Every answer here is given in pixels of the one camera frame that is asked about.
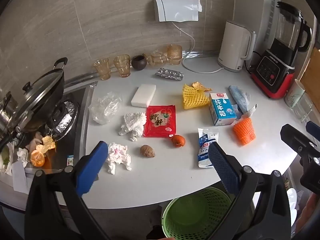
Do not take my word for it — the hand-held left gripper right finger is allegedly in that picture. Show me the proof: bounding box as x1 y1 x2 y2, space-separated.
208 141 290 240

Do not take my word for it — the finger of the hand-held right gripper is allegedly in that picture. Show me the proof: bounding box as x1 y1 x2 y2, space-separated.
306 121 320 133
280 124 320 159

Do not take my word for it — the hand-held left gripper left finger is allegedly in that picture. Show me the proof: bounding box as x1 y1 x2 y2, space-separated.
24 141 110 240

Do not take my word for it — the pink stained tissue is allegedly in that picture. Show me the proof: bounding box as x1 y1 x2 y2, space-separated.
106 142 132 175

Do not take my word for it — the white and blue sachet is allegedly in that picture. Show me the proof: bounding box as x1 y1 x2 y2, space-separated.
197 127 220 168

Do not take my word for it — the orange foam net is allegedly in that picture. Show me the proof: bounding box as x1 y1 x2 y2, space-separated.
233 117 257 146

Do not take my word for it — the small orange tangerine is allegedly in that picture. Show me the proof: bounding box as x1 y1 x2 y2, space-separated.
171 134 186 147

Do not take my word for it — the white torn wrapper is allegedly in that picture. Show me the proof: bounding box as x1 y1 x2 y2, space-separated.
236 104 258 119

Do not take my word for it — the brown nut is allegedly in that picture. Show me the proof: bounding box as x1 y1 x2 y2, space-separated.
140 144 156 158

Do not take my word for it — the blue and white milk carton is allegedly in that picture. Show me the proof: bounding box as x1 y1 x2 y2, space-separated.
209 92 237 126

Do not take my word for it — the white tissue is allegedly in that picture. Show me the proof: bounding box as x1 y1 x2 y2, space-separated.
16 147 31 168
118 112 147 142

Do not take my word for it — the green plastic waste basket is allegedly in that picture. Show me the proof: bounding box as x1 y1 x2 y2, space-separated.
161 186 240 240

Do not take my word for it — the clear plastic bag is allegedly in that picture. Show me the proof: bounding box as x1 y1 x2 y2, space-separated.
88 92 123 125

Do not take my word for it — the pale blue plastic wrapper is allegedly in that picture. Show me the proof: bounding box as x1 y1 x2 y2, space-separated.
228 85 251 115

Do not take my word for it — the yellow foam net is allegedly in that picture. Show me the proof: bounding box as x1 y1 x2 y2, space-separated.
182 84 211 110

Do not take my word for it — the red snack packet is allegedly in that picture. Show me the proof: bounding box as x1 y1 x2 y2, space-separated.
143 104 176 138

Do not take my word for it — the dried orange peel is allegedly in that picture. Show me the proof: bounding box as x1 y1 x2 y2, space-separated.
191 81 213 92

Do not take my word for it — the white foam block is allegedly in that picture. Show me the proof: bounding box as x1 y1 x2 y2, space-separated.
131 84 157 108

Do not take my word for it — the silver foil blister pack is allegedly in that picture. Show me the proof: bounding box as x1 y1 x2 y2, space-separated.
155 68 184 81

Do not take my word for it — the person's right hand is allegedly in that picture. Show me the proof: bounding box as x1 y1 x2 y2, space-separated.
299 194 320 230

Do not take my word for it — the clear glass jar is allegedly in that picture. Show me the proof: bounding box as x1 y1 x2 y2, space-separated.
295 97 314 124

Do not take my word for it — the black gas stove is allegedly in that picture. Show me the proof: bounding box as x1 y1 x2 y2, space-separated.
0 80 98 203

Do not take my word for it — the pale printed cup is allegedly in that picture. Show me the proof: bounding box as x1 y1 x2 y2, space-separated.
284 79 306 108

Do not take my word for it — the wooden cutting board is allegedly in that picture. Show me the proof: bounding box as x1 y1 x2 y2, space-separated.
299 47 320 105

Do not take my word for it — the yellow tangerine peel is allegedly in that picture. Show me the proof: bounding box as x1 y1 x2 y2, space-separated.
35 135 56 154

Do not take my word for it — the half peeled tangerine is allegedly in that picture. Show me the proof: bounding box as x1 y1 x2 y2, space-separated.
30 151 46 167

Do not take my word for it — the foil-lined stove burner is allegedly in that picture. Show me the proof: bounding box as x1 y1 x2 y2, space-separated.
46 99 80 142

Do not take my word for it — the white paper sheet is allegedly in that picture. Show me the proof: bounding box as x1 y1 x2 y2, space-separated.
11 160 34 194

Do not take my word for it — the black and red blender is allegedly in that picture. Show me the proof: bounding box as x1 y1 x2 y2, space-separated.
251 1 313 99

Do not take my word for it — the black wok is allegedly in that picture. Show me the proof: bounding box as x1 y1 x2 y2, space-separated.
0 57 68 140

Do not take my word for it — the glass wok lid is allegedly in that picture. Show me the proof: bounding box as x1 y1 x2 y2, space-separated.
10 69 65 128

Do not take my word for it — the stainless steel pot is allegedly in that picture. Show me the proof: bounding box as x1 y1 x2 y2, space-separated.
0 91 19 130

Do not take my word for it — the white electric kettle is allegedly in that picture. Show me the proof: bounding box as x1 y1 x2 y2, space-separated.
218 20 257 72

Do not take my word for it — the dark brown tea cup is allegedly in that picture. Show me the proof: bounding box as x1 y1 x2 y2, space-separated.
132 55 147 70

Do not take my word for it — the ribbed amber glass cup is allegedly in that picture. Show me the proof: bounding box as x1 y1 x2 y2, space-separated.
167 44 183 65

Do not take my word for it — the glass teapot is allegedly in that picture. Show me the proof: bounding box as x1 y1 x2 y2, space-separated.
142 49 168 65

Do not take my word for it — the black blender cable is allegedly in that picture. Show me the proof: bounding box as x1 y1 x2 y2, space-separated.
244 51 260 77

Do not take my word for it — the white power cable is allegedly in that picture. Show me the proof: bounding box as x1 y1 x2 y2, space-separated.
171 20 225 74

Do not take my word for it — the white wall socket box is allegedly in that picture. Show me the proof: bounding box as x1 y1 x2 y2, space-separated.
154 0 202 22

